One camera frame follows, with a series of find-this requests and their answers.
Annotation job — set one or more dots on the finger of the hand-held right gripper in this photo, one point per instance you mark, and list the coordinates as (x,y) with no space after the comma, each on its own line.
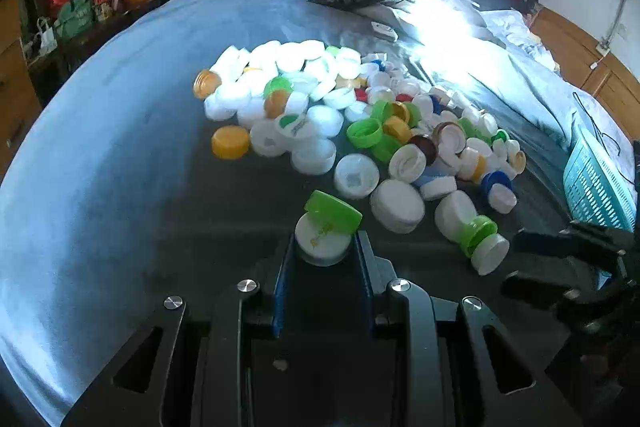
(560,243)
(545,292)

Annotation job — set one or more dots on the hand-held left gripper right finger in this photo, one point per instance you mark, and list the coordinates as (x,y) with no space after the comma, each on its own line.
(364,282)

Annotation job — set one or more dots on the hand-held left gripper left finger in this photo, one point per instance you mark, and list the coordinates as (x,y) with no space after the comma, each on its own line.
(282,287)

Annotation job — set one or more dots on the white cap with green lid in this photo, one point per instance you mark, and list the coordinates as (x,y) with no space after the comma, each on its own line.
(320,239)

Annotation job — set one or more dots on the teal plastic basket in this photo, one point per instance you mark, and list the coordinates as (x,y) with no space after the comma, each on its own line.
(595,187)

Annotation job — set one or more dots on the yellow bottle cap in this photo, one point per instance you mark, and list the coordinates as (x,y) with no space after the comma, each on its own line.
(230,143)

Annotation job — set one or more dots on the pile of plastic bottle caps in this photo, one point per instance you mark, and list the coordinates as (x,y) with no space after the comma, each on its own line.
(320,122)

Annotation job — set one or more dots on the light blue quilt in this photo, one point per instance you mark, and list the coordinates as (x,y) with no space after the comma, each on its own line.
(525,107)

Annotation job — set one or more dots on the wooden headboard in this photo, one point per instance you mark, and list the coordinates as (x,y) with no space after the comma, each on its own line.
(585,57)

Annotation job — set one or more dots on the blue-grey blanket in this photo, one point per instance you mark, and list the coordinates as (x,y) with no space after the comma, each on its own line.
(125,157)

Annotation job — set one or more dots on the crumpled white sheet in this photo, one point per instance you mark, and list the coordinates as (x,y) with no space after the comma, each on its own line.
(520,34)

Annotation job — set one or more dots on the small white device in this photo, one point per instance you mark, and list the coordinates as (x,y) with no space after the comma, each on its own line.
(384,31)

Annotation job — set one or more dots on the wooden cabinet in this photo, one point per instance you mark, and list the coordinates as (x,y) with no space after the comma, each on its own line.
(15,87)

